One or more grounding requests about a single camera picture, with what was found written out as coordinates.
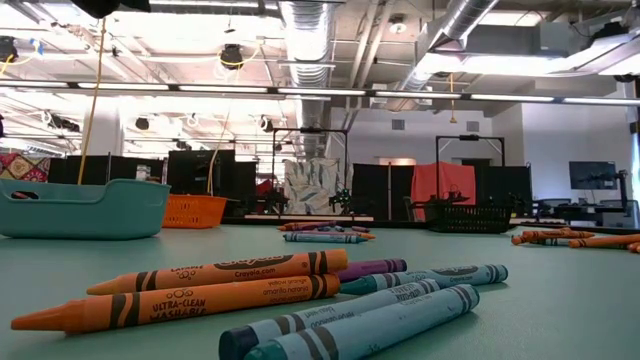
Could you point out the dark blue crayon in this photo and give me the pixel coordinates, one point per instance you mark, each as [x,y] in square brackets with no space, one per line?
[325,317]

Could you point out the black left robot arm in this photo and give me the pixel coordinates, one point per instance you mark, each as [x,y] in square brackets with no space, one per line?
[110,6]

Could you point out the white leaf print cloth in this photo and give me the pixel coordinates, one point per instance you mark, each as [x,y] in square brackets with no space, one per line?
[315,185]

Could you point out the small background robot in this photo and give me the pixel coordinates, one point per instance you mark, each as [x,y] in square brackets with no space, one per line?
[342,200]

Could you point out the wooden table board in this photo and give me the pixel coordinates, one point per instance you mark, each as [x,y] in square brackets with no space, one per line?
[310,218]

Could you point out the black partition panel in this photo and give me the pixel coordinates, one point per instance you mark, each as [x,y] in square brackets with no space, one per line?
[505,185]
[90,170]
[200,172]
[380,190]

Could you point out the long light bar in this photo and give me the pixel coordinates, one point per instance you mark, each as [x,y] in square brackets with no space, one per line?
[320,91]

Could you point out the orange red cloth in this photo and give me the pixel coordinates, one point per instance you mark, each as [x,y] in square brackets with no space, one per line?
[440,182]

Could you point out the orange plastic basket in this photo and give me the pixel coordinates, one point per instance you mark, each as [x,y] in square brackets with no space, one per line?
[192,212]

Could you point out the black plastic basket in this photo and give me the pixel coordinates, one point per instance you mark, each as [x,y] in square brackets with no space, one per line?
[470,220]

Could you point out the clear plastic container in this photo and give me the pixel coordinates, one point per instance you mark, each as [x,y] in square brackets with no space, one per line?
[75,210]

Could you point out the teal table mat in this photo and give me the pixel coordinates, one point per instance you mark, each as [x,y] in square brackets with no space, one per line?
[550,310]

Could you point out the desk with equipment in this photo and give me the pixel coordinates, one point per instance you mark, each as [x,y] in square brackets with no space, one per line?
[585,210]

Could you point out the colourful patterned cloth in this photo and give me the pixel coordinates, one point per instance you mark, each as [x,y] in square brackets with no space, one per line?
[22,167]

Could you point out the black stand frame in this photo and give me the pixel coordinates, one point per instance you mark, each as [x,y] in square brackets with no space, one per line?
[470,137]
[310,131]

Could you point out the silver ventilation duct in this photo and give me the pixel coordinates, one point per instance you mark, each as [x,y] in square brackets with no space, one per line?
[450,25]
[305,50]

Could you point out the black ceiling camera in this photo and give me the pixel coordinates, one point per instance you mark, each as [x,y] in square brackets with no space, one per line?
[231,56]

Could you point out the dark wall monitor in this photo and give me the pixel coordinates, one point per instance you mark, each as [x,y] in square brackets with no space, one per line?
[592,175]

